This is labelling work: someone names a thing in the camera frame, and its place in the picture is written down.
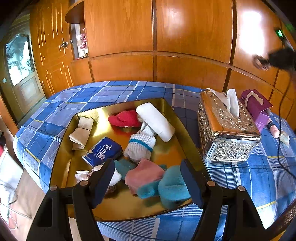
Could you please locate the teal and pink plush toy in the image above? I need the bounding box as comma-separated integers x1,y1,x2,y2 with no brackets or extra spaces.
115,158,191,209

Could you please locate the white knit sock blue stripe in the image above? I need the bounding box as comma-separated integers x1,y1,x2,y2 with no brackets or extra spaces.
123,121,156,163

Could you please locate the wooden door with glass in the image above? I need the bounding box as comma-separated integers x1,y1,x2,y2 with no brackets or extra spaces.
1,14,46,127

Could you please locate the wooden wardrobe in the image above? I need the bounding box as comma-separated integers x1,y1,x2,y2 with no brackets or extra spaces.
30,1,295,128

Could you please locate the small brown scrunchie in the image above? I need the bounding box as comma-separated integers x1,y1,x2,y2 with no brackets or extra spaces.
105,185,116,195

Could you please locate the gold tray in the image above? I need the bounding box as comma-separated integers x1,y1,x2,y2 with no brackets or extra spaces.
50,98,210,221

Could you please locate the white small cloth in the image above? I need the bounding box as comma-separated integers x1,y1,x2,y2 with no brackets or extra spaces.
75,165,121,187

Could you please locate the blue Tempo tissue pack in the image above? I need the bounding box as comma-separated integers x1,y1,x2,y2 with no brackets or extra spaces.
82,137,123,167

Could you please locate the ornate silver tissue box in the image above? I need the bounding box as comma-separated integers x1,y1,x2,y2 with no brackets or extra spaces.
198,89,261,163

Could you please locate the wicker basket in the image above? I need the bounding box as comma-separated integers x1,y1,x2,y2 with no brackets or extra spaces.
266,200,296,240

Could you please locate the black cable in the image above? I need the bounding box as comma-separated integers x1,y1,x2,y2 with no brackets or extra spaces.
276,69,296,180

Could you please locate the red fabric item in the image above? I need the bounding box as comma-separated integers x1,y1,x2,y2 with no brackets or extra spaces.
108,110,142,128

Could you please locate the beige cloth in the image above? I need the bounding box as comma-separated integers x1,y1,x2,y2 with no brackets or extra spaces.
69,116,94,151

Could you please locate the blue plaid bed sheet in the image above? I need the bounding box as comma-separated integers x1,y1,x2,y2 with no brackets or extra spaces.
13,81,295,240

